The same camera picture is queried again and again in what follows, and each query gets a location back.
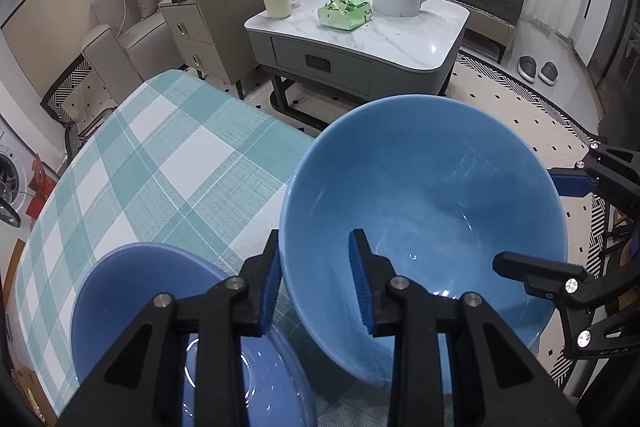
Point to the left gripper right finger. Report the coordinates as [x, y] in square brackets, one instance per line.
[451, 349]

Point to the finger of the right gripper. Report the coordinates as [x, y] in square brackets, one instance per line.
[573, 183]
[541, 277]

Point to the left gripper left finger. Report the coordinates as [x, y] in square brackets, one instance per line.
[138, 380]

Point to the large blue bowl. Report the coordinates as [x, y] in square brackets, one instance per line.
[277, 391]

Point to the light blue bowl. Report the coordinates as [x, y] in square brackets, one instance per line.
[440, 188]

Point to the grey slippers pair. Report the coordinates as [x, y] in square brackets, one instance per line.
[527, 68]

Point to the red open cardboard box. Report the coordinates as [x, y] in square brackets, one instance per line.
[41, 185]

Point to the teal checked tablecloth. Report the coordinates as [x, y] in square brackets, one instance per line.
[179, 162]

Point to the white washing machine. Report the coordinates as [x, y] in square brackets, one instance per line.
[16, 173]

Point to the white marble coffee table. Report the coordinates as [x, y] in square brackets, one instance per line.
[384, 57]

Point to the green tissue pack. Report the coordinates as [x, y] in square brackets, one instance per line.
[345, 15]

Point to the grey drawer cabinet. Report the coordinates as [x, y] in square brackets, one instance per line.
[211, 37]

